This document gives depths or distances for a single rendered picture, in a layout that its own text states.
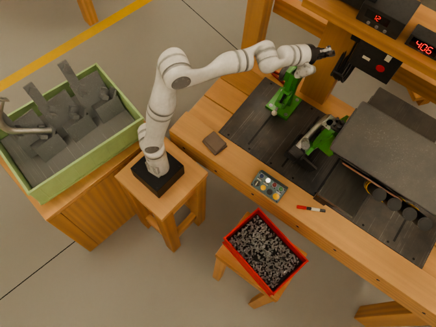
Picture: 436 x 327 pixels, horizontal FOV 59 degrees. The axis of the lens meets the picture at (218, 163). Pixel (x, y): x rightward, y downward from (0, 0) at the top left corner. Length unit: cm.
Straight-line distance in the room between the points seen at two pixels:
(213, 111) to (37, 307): 164
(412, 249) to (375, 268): 20
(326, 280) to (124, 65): 223
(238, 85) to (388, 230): 102
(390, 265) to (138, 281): 152
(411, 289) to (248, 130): 101
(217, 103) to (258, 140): 30
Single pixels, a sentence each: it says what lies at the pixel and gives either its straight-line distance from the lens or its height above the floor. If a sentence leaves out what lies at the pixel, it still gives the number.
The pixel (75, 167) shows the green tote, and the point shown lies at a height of 92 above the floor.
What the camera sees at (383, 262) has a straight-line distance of 186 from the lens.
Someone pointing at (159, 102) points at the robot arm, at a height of 150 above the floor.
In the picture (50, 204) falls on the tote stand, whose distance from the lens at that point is 200.
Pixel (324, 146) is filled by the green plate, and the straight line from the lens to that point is 166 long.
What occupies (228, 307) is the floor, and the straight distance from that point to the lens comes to 258.
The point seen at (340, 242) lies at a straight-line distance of 181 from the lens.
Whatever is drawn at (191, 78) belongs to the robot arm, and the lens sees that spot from 115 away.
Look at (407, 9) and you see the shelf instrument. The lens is 153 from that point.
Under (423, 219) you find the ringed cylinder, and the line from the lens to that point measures 124.
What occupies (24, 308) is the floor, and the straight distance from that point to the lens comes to 279.
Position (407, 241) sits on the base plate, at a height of 90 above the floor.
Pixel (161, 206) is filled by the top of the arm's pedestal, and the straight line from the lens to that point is 181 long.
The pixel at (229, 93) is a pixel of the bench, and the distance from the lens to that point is 204.
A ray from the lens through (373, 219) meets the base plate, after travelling 189.
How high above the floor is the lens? 257
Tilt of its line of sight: 66 degrees down
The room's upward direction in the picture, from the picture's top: 6 degrees clockwise
